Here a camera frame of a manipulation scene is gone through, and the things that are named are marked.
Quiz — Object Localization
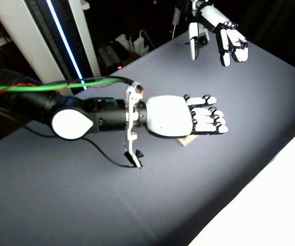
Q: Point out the white hanging adapter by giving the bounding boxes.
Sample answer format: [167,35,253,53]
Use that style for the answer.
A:
[172,6,182,39]

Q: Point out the green cable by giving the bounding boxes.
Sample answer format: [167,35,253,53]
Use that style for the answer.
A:
[0,77,124,93]

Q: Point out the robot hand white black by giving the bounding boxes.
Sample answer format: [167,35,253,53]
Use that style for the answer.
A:
[187,5,250,67]
[144,94,229,140]

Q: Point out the white column with blue light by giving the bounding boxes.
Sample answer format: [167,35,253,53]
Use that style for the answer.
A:
[0,0,101,91]

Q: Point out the thin black cable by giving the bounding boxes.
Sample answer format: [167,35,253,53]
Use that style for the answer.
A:
[82,136,138,169]

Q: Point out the white power adapter with cable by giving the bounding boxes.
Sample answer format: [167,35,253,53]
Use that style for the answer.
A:
[133,29,156,56]

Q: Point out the wooden peg block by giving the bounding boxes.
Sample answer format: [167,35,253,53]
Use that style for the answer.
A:
[177,135,200,148]

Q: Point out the grey table cloth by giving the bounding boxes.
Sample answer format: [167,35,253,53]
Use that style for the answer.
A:
[0,27,295,246]

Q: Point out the black power strip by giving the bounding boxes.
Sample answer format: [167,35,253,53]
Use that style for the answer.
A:
[97,45,124,71]

